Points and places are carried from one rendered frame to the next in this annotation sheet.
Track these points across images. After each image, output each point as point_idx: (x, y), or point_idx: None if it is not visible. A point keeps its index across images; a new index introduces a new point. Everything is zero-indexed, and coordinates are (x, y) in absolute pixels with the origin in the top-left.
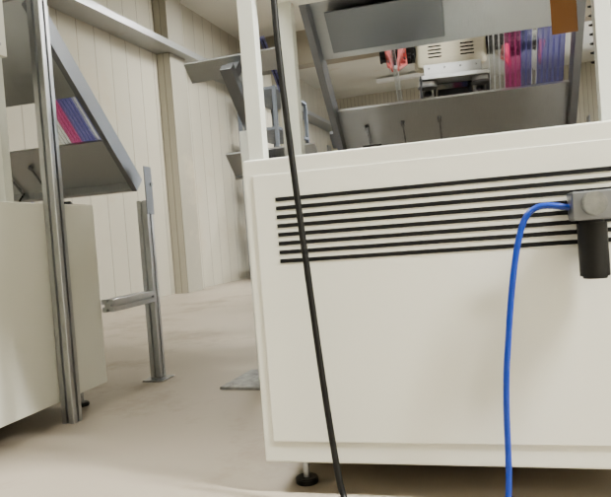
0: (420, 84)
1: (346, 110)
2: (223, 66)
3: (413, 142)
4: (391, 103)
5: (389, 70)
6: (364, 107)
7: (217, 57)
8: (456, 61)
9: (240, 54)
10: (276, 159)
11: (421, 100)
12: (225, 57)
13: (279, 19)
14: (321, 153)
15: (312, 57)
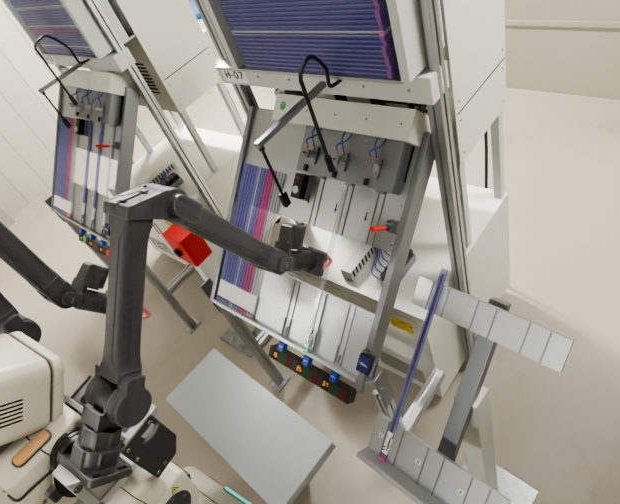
0: (157, 420)
1: (370, 311)
2: (505, 303)
3: (433, 177)
4: (331, 294)
5: (135, 468)
6: (354, 304)
7: (512, 314)
8: (78, 404)
9: (503, 152)
10: (491, 189)
11: (310, 285)
12: (499, 308)
13: (464, 166)
14: (470, 185)
15: (411, 242)
